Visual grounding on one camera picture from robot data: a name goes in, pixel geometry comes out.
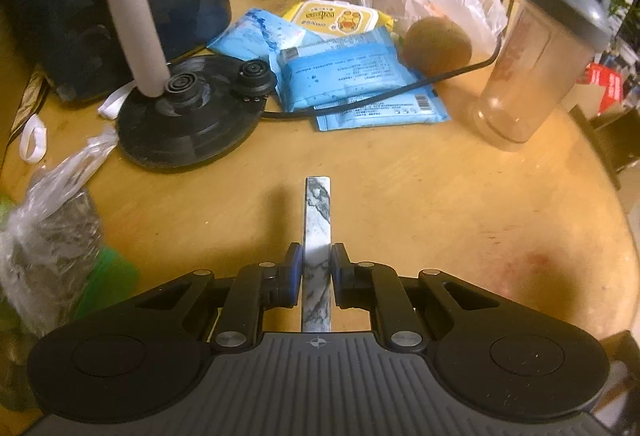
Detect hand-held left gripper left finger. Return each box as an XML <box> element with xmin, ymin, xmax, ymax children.
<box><xmin>132</xmin><ymin>242</ymin><xmax>304</xmax><ymax>353</ymax></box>

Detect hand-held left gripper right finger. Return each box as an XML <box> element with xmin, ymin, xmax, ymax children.
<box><xmin>330</xmin><ymin>242</ymin><xmax>506</xmax><ymax>353</ymax></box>

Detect marble patterned sachet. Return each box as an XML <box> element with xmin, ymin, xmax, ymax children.
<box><xmin>301</xmin><ymin>176</ymin><xmax>333</xmax><ymax>333</ymax></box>

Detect wooden desktop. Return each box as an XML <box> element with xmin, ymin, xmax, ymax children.
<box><xmin>0</xmin><ymin>0</ymin><xmax>640</xmax><ymax>352</ymax></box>

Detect blue wet wipes packet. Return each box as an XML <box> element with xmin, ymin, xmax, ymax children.
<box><xmin>272</xmin><ymin>26</ymin><xmax>426</xmax><ymax>113</ymax></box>
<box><xmin>315</xmin><ymin>86</ymin><xmax>452</xmax><ymax>132</ymax></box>

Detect black kettle base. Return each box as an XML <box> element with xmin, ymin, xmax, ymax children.
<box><xmin>116</xmin><ymin>55</ymin><xmax>278</xmax><ymax>172</ymax></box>

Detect green plastic strip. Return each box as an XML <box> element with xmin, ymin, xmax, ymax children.
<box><xmin>75</xmin><ymin>248</ymin><xmax>141</xmax><ymax>319</ymax></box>

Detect blue wet wipe packets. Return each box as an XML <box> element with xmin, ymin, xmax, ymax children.
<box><xmin>260</xmin><ymin>38</ymin><xmax>503</xmax><ymax>119</ymax></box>

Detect clear plastic bag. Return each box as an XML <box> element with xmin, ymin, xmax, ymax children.
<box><xmin>0</xmin><ymin>128</ymin><xmax>118</xmax><ymax>337</ymax></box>

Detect blue packet with mountain print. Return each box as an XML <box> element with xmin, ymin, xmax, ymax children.
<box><xmin>207</xmin><ymin>8</ymin><xmax>307</xmax><ymax>59</ymax></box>

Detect brown kiwi fruit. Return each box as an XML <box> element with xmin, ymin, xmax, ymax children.
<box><xmin>402</xmin><ymin>16</ymin><xmax>472</xmax><ymax>79</ymax></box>

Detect white ribbon strip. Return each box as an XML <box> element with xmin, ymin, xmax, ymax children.
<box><xmin>97</xmin><ymin>82</ymin><xmax>135</xmax><ymax>120</ymax></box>

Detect yellow wet wipes packet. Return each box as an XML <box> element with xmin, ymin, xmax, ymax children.
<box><xmin>282</xmin><ymin>0</ymin><xmax>396</xmax><ymax>44</ymax></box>

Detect clear shaker bottle grey lid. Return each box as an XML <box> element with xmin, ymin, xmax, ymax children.
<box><xmin>472</xmin><ymin>0</ymin><xmax>613</xmax><ymax>152</ymax></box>

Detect white ribbon loop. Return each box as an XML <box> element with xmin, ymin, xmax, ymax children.
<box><xmin>20</xmin><ymin>113</ymin><xmax>48</xmax><ymax>162</ymax></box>

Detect gold striped packet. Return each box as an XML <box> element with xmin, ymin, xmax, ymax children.
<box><xmin>10</xmin><ymin>63</ymin><xmax>51</xmax><ymax>137</ymax></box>

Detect red printed box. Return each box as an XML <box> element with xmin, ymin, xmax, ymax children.
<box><xmin>585</xmin><ymin>61</ymin><xmax>626</xmax><ymax>114</ymax></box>

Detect dark air fryer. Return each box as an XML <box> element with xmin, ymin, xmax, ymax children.
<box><xmin>0</xmin><ymin>0</ymin><xmax>232</xmax><ymax>104</ymax></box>

